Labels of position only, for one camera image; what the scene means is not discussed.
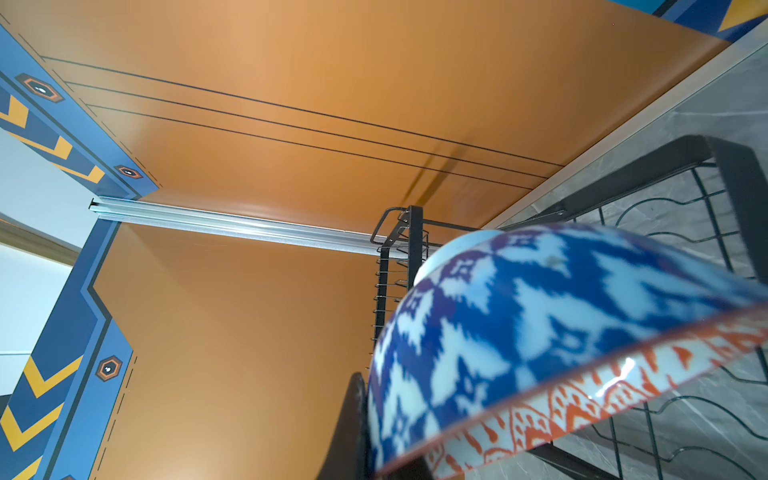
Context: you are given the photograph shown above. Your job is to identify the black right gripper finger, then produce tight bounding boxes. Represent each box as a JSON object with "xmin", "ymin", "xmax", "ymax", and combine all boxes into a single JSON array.
[{"xmin": 317, "ymin": 372, "xmax": 369, "ymax": 480}]

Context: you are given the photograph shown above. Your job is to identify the red and blue patterned bowl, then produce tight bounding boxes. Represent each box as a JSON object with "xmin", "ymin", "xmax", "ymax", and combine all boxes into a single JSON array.
[{"xmin": 367, "ymin": 223, "xmax": 767, "ymax": 479}]

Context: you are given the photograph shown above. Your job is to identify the black metal dish rack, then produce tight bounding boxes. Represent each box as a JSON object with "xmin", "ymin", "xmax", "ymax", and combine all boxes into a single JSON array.
[{"xmin": 372, "ymin": 135, "xmax": 767, "ymax": 479}]

